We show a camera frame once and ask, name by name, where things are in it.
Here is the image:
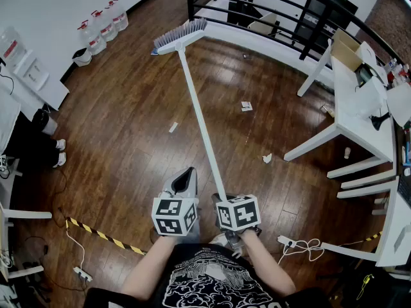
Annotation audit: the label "cluster of small bottles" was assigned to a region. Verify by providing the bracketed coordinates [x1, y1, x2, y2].
[383, 58, 411, 86]

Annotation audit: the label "three water jugs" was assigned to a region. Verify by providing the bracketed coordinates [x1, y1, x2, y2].
[78, 19, 107, 56]

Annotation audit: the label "white canister with black top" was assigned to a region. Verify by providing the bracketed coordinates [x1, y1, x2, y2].
[31, 108, 58, 137]

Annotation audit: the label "person's black printed shirt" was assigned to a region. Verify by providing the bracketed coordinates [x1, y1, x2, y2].
[86, 244, 333, 308]

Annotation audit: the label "white tall appliance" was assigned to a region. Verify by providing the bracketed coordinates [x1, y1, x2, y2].
[348, 75, 389, 119]

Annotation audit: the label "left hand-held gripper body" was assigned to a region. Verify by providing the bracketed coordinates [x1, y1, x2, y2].
[151, 184, 202, 245]

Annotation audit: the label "person's left forearm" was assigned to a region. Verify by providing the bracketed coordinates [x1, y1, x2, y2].
[121, 234, 178, 301]

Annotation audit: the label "yellow black hazard tape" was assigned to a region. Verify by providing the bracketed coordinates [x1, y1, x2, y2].
[66, 216, 147, 256]
[340, 231, 383, 247]

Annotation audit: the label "white table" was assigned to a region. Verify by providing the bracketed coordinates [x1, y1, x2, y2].
[0, 200, 53, 284]
[284, 38, 399, 179]
[320, 171, 411, 268]

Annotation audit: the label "small white bin black liner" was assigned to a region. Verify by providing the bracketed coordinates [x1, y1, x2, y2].
[72, 47, 93, 67]

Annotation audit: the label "white water dispenser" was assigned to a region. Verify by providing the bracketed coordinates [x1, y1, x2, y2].
[0, 48, 70, 112]

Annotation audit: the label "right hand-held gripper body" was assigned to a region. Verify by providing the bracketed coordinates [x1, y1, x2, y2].
[214, 193, 263, 249]

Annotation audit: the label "yellow cable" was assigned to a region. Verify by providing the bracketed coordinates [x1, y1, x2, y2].
[355, 273, 376, 298]

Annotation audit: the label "black barcode scanner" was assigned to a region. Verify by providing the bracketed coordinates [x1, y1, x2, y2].
[369, 113, 392, 132]

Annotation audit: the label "pale beige carton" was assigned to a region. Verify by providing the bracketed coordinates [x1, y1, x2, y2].
[247, 11, 281, 35]

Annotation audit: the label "person's right forearm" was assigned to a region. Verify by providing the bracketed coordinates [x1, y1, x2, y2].
[239, 228, 297, 298]

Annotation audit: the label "white broom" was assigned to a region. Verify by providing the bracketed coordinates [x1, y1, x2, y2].
[152, 17, 238, 202]

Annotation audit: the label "inverted clear dispenser jug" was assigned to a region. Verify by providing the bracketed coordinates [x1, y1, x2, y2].
[0, 26, 28, 71]

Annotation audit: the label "open cardboard box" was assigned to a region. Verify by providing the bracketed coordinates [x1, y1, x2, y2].
[330, 28, 363, 71]

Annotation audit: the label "white power cable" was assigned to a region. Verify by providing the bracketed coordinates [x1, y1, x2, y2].
[277, 237, 325, 266]
[66, 228, 86, 269]

